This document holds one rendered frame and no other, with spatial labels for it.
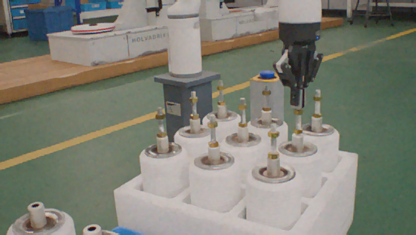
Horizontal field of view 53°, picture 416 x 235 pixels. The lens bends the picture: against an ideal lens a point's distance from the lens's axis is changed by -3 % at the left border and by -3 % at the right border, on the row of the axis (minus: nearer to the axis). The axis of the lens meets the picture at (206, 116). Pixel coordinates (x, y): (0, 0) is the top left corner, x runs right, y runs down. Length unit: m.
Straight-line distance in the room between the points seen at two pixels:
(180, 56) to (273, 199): 0.64
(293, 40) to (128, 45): 2.26
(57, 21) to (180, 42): 4.10
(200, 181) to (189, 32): 0.57
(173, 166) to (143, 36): 2.24
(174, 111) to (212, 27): 2.28
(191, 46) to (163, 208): 0.57
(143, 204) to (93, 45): 2.04
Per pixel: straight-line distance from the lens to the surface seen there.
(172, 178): 0.83
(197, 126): 0.93
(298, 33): 0.75
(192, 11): 1.22
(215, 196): 0.77
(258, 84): 1.12
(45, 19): 5.19
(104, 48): 2.83
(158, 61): 3.02
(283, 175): 0.73
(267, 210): 0.72
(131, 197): 0.85
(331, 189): 0.85
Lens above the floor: 0.57
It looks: 18 degrees down
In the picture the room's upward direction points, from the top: 3 degrees counter-clockwise
